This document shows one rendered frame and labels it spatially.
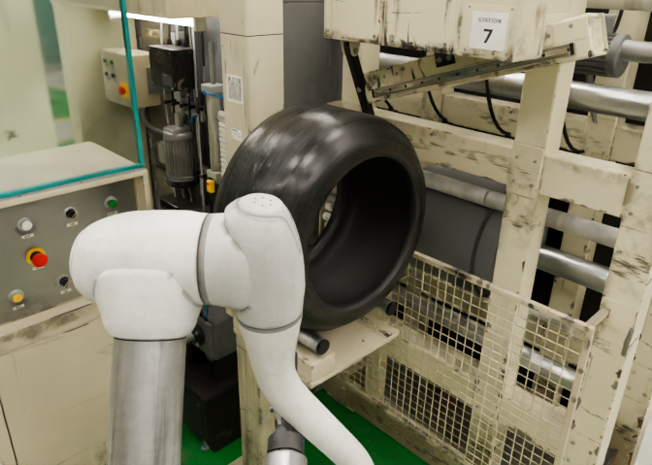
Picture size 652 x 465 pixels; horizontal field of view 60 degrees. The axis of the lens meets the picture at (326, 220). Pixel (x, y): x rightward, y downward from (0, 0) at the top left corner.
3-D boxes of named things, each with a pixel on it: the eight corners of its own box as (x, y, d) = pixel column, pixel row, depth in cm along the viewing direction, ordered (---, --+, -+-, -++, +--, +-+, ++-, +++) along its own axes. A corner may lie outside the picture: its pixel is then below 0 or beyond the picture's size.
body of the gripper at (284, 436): (259, 450, 113) (263, 406, 119) (277, 466, 118) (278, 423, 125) (294, 445, 111) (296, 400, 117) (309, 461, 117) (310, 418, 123)
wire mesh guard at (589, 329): (336, 380, 231) (341, 221, 203) (339, 378, 232) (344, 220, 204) (545, 523, 172) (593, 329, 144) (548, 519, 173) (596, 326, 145)
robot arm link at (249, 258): (309, 285, 91) (225, 283, 92) (307, 181, 83) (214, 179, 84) (301, 337, 79) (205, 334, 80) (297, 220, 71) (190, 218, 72)
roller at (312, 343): (240, 291, 172) (251, 288, 175) (239, 305, 173) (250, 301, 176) (319, 342, 149) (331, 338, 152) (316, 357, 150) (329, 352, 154)
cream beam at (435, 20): (321, 39, 165) (322, -17, 159) (378, 34, 181) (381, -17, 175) (511, 64, 125) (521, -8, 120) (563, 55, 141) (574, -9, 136)
